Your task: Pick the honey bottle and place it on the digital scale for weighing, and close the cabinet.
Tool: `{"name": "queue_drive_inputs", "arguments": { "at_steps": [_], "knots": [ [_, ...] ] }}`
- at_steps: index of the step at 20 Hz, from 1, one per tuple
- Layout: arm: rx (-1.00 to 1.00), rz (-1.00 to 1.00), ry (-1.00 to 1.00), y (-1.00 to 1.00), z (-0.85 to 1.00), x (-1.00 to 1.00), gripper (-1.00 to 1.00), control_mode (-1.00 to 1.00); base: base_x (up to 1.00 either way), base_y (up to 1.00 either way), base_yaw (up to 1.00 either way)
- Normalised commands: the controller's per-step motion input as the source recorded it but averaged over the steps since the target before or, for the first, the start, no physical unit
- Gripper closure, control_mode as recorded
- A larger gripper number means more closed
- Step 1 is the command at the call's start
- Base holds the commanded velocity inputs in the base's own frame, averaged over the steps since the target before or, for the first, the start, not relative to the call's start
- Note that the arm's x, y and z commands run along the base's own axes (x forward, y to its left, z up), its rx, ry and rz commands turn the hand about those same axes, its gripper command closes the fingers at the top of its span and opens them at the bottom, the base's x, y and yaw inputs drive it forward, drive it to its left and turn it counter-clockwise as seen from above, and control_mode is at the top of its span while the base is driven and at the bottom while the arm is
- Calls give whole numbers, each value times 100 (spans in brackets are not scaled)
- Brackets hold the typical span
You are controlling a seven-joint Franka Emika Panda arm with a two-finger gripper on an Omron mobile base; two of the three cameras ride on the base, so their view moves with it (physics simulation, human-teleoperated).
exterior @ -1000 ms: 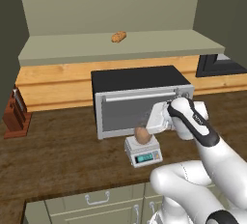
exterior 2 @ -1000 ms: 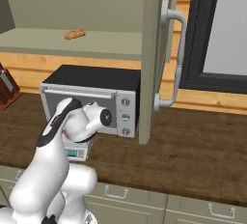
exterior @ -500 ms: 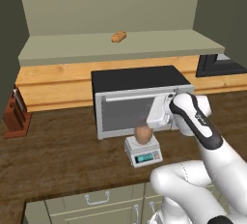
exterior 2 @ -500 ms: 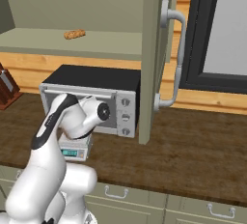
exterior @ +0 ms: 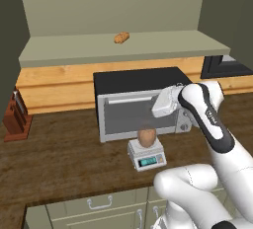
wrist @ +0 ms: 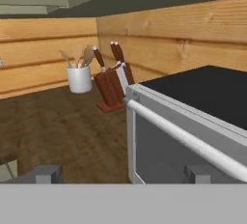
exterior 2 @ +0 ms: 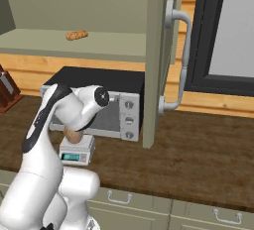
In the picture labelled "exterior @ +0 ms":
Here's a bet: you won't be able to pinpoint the silver toaster oven door handle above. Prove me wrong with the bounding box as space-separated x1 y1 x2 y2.
107 96 156 106

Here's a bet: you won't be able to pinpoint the olive wall cabinet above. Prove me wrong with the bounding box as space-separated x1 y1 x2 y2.
17 0 251 70

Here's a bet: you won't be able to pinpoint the silver drawer handle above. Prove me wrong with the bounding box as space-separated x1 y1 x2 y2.
86 194 114 211

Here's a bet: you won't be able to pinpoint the silver cupboard door handle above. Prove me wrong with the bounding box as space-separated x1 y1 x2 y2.
151 205 160 229
135 208 145 229

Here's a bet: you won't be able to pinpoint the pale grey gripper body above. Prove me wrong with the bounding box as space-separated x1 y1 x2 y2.
150 86 182 119

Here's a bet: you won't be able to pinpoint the silver toaster oven knob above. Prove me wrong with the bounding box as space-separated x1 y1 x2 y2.
180 122 193 134

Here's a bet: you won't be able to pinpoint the dark olive cabinet door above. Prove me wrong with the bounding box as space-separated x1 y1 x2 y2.
197 0 253 73
0 0 32 124

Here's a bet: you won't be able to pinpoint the white digital scale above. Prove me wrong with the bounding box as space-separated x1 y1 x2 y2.
126 136 168 173

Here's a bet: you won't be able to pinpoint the black and silver toaster oven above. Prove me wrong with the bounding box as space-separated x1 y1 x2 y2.
93 66 194 144

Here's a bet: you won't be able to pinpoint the brown wooden knife block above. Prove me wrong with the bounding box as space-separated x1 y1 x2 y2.
2 88 34 143

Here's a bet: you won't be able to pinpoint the pale green drawer front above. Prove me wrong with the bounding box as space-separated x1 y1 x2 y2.
44 187 150 221
146 185 168 204

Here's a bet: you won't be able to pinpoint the grey-handled knife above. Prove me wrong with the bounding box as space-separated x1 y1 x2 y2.
14 90 28 115

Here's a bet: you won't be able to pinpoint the brown potato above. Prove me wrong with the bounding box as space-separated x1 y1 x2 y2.
136 125 157 149

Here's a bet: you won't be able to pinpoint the toaster oven glass door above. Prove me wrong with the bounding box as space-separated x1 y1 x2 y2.
98 90 182 143

